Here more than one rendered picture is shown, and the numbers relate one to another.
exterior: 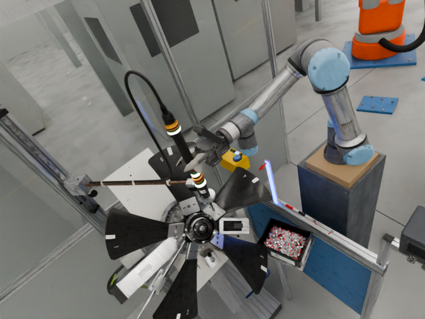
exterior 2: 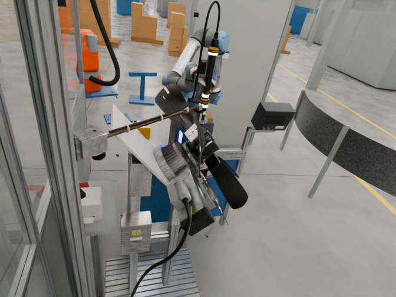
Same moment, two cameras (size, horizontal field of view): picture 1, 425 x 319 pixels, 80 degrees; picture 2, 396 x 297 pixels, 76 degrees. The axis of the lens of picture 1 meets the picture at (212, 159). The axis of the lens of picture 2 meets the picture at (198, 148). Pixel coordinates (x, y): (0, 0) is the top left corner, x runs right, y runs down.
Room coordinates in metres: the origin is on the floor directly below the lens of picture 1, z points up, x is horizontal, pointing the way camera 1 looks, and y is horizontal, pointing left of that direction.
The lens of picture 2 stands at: (0.57, 1.28, 1.84)
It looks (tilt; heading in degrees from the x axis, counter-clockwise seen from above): 31 degrees down; 276
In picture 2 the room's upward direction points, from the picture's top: 10 degrees clockwise
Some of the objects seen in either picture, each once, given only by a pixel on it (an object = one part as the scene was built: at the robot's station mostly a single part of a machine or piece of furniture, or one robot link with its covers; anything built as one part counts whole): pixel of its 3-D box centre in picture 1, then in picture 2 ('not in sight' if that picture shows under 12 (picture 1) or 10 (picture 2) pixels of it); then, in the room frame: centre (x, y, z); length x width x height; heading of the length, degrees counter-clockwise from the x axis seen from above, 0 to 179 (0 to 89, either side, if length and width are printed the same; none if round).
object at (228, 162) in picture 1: (234, 161); (137, 131); (1.12, -0.11, 1.02); 0.16 x 0.10 x 0.11; 26
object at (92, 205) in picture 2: not in sight; (82, 207); (1.13, 0.51, 0.91); 0.17 x 0.16 x 0.11; 26
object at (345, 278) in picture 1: (298, 248); (184, 191); (0.77, -0.29, 0.45); 0.82 x 0.01 x 0.66; 26
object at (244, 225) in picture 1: (229, 225); not in sight; (0.75, 0.04, 0.98); 0.20 x 0.16 x 0.20; 26
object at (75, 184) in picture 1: (78, 184); (88, 142); (1.00, 0.63, 1.37); 0.10 x 0.07 x 0.08; 61
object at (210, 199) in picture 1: (201, 189); (201, 112); (0.70, 0.09, 1.33); 0.09 x 0.07 x 0.10; 61
